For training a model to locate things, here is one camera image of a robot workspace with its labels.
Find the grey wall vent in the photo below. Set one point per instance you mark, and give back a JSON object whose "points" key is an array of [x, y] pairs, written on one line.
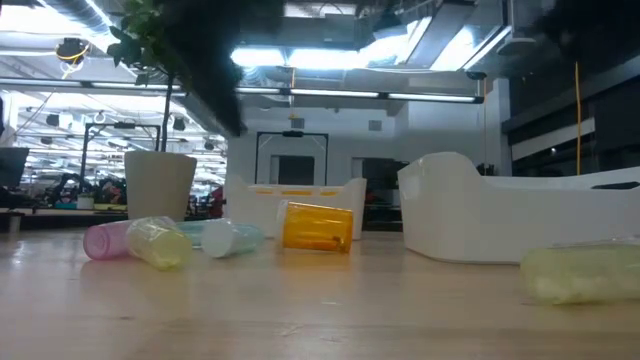
{"points": [[375, 125], [297, 123]]}

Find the pink pill bottle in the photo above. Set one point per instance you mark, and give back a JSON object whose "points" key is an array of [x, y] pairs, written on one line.
{"points": [[105, 241]]}

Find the yellow pill bottle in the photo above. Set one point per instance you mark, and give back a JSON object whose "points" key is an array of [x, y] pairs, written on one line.
{"points": [[575, 275], [162, 247]]}

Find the orange pill bottle white cap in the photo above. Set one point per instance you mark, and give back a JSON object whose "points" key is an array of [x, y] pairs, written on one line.
{"points": [[320, 227]]}

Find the black equipment rack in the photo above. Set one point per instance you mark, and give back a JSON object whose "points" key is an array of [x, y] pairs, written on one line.
{"points": [[385, 190]]}

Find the white plastic bin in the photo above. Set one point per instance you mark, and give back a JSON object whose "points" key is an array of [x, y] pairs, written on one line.
{"points": [[250, 210], [460, 215]]}

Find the green potted plant white pot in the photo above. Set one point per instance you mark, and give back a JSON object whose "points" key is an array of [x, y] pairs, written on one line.
{"points": [[160, 185]]}

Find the black dome camera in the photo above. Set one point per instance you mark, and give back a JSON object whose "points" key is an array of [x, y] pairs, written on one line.
{"points": [[476, 75]]}

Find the long LED light bar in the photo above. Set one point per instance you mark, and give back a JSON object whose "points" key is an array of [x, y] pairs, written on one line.
{"points": [[350, 93]]}

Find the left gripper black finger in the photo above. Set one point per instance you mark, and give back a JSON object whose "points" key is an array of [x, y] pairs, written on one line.
{"points": [[232, 100]]}

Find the white cup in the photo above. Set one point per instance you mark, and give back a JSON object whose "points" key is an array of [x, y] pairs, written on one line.
{"points": [[85, 202]]}

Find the teal pill bottle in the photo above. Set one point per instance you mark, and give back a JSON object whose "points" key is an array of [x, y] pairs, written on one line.
{"points": [[235, 239], [192, 231]]}

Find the black monitor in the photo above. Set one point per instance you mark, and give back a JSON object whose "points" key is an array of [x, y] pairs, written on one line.
{"points": [[12, 167]]}

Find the black gantry frame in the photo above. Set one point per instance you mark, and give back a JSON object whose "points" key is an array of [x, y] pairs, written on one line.
{"points": [[122, 125], [292, 133]]}

